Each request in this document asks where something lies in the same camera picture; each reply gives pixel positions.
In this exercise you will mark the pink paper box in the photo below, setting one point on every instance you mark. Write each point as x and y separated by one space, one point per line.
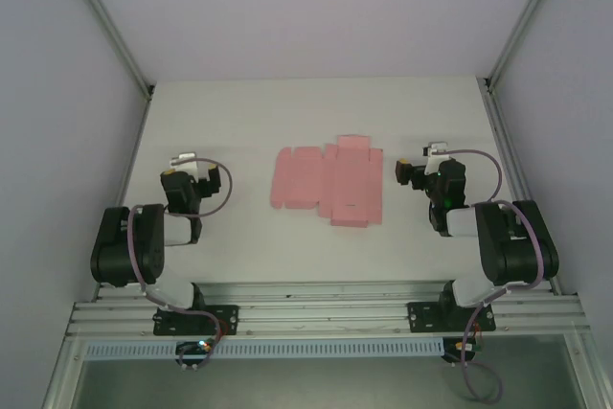
345 179

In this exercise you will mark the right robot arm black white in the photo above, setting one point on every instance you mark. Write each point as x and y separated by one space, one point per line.
517 256

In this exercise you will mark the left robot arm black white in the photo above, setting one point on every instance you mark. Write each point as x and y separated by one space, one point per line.
115 246

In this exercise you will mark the grey metal panel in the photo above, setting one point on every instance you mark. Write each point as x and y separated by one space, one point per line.
311 385

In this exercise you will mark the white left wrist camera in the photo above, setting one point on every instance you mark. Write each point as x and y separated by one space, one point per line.
184 158

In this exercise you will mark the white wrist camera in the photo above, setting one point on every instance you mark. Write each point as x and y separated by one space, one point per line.
436 148
184 158

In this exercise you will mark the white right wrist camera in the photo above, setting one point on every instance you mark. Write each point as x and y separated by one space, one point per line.
436 148

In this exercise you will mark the aluminium table side rail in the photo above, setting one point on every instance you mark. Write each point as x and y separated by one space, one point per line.
512 165
134 165

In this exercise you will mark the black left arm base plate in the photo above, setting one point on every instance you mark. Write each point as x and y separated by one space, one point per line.
225 320

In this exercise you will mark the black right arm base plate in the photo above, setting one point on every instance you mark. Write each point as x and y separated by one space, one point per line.
421 318

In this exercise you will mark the aluminium mounting rail frame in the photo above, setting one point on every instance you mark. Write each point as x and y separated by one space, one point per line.
335 313

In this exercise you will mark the aluminium corner post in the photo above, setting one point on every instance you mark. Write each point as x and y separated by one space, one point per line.
110 26
524 16

